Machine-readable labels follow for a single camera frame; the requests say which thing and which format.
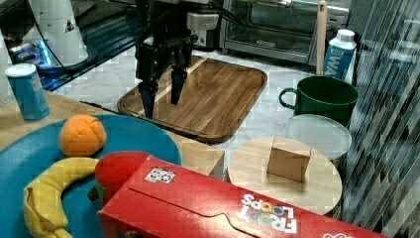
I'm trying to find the orange plush fruit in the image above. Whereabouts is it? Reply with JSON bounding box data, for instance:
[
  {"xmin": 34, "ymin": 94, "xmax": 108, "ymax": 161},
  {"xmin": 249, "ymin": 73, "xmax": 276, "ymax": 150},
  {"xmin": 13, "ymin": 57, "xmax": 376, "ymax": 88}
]
[{"xmin": 58, "ymin": 114, "xmax": 107, "ymax": 157}]

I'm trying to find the red plush apple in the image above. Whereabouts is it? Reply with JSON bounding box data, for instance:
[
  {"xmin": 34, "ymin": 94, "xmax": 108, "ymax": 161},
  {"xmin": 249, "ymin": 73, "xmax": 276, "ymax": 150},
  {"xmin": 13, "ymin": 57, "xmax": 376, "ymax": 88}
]
[{"xmin": 87, "ymin": 151, "xmax": 151, "ymax": 205}]

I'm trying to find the round wooden lid with knob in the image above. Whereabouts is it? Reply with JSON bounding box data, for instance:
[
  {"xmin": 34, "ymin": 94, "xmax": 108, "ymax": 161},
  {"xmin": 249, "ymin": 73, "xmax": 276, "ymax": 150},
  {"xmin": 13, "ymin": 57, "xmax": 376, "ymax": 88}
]
[{"xmin": 228, "ymin": 137, "xmax": 342, "ymax": 214}]

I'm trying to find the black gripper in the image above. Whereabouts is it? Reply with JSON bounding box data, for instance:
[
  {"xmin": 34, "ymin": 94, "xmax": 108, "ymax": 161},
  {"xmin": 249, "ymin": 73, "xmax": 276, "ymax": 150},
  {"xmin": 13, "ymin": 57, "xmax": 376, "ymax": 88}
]
[{"xmin": 136, "ymin": 20, "xmax": 193, "ymax": 118}]

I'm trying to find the blue cylindrical can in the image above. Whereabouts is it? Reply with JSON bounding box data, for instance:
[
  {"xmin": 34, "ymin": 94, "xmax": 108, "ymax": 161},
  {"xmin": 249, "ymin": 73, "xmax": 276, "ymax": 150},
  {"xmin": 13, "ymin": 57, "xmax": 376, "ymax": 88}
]
[{"xmin": 5, "ymin": 63, "xmax": 50, "ymax": 121}]

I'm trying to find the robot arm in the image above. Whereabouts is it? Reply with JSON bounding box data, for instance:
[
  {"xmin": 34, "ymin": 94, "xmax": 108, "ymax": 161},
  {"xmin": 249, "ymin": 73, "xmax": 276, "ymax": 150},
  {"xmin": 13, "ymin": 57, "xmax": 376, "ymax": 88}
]
[{"xmin": 136, "ymin": 0, "xmax": 219, "ymax": 118}]

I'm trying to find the blue white water carton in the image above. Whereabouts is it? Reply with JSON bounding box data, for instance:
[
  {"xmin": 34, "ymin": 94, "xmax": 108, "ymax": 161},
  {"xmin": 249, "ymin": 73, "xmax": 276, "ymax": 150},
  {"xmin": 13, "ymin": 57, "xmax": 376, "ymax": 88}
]
[{"xmin": 324, "ymin": 29, "xmax": 357, "ymax": 79}]

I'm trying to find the red Froot Loops box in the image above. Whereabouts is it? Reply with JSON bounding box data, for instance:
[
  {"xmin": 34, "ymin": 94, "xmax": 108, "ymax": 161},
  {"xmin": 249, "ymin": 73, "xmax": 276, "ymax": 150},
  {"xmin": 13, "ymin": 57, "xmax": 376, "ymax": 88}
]
[{"xmin": 99, "ymin": 157, "xmax": 387, "ymax": 238}]

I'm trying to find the green mug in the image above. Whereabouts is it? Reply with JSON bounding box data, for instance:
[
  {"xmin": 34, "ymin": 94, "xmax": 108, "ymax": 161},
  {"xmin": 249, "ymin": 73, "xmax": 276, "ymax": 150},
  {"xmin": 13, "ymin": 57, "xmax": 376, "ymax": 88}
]
[{"xmin": 278, "ymin": 75, "xmax": 359, "ymax": 127}]

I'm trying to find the stainless toaster oven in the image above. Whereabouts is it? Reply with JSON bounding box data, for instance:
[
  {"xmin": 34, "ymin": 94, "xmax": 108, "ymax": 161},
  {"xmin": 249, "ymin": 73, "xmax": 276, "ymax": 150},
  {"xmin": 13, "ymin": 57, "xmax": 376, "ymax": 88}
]
[{"xmin": 220, "ymin": 0, "xmax": 352, "ymax": 65}]

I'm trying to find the teal round plate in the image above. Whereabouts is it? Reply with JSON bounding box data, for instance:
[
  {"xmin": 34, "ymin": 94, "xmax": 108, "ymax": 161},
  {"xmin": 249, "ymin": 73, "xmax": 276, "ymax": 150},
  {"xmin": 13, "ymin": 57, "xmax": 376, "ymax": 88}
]
[{"xmin": 0, "ymin": 115, "xmax": 181, "ymax": 238}]

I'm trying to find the clear plastic container lid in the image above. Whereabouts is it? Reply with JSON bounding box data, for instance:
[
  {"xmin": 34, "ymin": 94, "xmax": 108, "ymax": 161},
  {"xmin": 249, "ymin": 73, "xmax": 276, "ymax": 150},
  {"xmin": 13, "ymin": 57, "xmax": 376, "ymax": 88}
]
[{"xmin": 285, "ymin": 114, "xmax": 353, "ymax": 161}]

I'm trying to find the wooden cutting board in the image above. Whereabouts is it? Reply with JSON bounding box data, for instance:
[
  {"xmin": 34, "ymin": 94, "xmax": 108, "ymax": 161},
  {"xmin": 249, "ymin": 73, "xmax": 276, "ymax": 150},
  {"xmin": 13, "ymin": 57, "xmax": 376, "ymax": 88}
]
[{"xmin": 117, "ymin": 55, "xmax": 268, "ymax": 145}]

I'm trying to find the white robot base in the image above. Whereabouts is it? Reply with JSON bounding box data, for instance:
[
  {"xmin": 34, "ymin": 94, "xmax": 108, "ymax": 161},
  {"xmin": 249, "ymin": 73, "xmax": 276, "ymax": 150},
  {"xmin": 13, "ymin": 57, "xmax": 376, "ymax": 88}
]
[{"xmin": 24, "ymin": 0, "xmax": 88, "ymax": 67}]

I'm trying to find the yellow plush banana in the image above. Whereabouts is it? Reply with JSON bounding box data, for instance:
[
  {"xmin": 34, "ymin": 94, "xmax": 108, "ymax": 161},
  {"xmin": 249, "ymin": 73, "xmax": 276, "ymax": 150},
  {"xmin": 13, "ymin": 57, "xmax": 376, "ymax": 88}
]
[{"xmin": 23, "ymin": 158, "xmax": 98, "ymax": 238}]

